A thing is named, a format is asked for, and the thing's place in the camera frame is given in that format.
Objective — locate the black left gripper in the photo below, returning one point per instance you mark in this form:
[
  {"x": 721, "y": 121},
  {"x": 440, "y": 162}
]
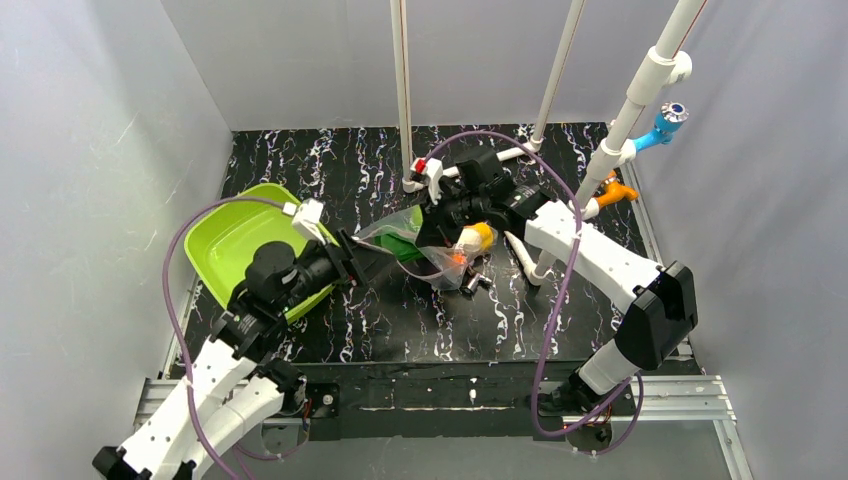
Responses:
[{"x": 348, "y": 263}]

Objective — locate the blue tap valve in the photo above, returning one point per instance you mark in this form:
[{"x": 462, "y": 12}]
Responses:
[{"x": 669, "y": 119}]

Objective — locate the clear zip top bag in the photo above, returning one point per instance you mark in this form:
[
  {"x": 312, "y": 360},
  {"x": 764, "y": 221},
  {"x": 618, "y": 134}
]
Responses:
[{"x": 444, "y": 268}]

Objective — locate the lime green plastic basin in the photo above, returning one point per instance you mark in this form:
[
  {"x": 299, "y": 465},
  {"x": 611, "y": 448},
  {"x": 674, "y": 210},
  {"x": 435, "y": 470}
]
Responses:
[{"x": 221, "y": 245}]

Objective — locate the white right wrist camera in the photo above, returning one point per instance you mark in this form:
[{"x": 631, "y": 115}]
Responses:
[{"x": 428, "y": 173}]

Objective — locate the green fake leafy vegetable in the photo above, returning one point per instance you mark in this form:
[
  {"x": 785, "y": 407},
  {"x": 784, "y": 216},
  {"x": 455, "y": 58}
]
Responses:
[{"x": 403, "y": 249}]

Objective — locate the aluminium frame rail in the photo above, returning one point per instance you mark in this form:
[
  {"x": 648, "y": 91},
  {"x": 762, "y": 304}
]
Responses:
[{"x": 454, "y": 402}]

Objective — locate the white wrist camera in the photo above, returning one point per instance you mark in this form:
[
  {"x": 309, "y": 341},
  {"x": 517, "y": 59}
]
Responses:
[
  {"x": 305, "y": 219},
  {"x": 428, "y": 173}
]

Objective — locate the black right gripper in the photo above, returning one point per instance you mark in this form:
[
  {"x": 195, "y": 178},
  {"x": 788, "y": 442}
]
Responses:
[{"x": 436, "y": 221}]

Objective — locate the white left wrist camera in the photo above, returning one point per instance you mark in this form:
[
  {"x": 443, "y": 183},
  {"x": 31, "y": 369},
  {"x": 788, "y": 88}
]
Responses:
[{"x": 305, "y": 219}]

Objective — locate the yellow fake fruit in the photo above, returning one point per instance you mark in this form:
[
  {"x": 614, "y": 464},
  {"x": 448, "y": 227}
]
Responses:
[{"x": 476, "y": 239}]

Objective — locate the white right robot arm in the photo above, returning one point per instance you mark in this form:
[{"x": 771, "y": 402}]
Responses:
[{"x": 658, "y": 302}]

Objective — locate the orange tap valve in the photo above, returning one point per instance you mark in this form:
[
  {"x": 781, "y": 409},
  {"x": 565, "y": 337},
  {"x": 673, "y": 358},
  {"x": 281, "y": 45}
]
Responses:
[{"x": 614, "y": 191}]

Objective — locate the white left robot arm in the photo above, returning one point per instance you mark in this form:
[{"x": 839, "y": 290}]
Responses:
[{"x": 232, "y": 384}]

